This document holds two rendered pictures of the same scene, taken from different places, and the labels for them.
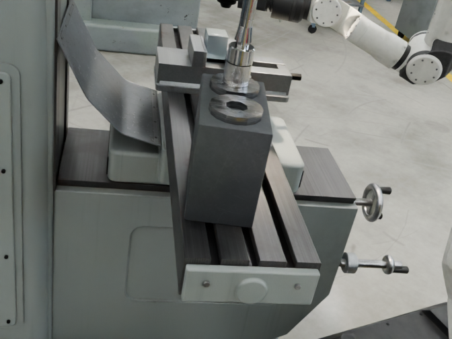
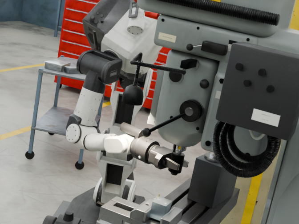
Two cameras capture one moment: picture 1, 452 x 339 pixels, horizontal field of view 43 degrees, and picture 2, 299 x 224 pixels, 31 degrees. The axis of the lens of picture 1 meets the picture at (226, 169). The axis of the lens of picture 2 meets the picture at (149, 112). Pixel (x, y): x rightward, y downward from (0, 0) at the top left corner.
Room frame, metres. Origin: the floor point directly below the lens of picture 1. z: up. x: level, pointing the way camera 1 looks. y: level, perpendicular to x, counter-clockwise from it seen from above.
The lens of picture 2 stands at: (2.93, 1.01, 1.88)
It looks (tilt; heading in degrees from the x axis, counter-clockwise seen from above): 15 degrees down; 215
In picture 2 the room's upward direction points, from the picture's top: 11 degrees clockwise
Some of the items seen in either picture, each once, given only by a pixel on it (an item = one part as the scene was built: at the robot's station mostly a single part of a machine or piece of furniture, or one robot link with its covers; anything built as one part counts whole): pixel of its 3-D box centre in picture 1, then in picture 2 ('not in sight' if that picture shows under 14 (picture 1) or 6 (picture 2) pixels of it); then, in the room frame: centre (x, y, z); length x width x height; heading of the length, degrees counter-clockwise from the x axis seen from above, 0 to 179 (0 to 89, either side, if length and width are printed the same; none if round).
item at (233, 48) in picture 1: (241, 48); not in sight; (0.97, 0.01, 1.22); 0.05 x 0.05 x 0.01
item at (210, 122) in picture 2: not in sight; (244, 112); (1.33, 0.26, 1.47); 0.24 x 0.19 x 0.26; 13
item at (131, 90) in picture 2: not in sight; (133, 94); (1.48, -0.09, 1.44); 0.07 x 0.07 x 0.06
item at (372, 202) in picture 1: (360, 202); not in sight; (1.48, -0.41, 0.66); 0.16 x 0.12 x 0.12; 103
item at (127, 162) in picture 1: (204, 142); not in sight; (1.37, 0.07, 0.82); 0.50 x 0.35 x 0.12; 103
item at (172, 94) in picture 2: not in sight; (191, 97); (1.37, 0.08, 1.47); 0.21 x 0.19 x 0.32; 13
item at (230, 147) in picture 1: (227, 144); (215, 175); (0.93, 0.01, 1.06); 0.22 x 0.12 x 0.20; 6
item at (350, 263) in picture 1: (374, 264); not in sight; (1.35, -0.48, 0.54); 0.22 x 0.06 x 0.06; 103
